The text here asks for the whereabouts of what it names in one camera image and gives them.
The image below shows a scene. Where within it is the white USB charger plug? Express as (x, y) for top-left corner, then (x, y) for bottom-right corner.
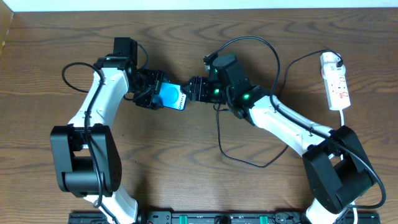
(320, 51), (343, 68)

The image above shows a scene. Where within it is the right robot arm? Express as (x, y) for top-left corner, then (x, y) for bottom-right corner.
(182, 54), (378, 223)

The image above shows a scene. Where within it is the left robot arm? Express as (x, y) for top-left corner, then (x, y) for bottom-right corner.
(50, 37), (166, 223)

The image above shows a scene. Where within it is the white power strip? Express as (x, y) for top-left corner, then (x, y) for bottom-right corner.
(321, 64), (351, 111)

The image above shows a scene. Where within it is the cardboard panel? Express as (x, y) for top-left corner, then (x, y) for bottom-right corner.
(0, 0), (14, 53)

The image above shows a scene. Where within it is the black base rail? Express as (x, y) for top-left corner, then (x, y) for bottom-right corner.
(67, 211), (381, 224)

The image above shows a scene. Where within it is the blue Galaxy smartphone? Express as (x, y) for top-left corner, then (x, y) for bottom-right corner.
(154, 83), (187, 111)

